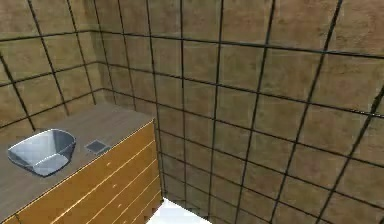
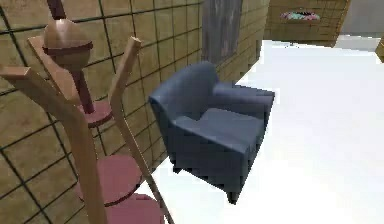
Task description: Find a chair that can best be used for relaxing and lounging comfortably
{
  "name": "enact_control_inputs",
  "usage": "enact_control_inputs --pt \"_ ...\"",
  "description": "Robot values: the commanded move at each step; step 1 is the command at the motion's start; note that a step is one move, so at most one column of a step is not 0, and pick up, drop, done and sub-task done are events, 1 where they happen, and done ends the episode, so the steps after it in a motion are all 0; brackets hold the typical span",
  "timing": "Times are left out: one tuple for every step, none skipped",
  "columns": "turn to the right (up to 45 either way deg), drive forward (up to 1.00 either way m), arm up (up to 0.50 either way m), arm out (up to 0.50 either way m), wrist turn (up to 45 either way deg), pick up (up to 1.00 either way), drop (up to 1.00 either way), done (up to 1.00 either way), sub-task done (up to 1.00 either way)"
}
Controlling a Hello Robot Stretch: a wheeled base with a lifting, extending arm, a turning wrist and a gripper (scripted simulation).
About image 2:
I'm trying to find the blue armchair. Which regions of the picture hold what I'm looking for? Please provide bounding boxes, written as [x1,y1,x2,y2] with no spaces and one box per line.
[148,60,276,205]

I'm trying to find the wooden shelf stand red discs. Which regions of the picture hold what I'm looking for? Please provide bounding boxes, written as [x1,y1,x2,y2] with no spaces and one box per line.
[0,35,176,224]

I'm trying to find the brown round lamp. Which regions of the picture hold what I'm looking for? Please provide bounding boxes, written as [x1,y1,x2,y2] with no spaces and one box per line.
[42,0,114,128]

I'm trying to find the colourful framed wall picture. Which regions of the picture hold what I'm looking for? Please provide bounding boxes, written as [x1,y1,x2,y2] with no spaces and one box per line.
[279,11,321,22]

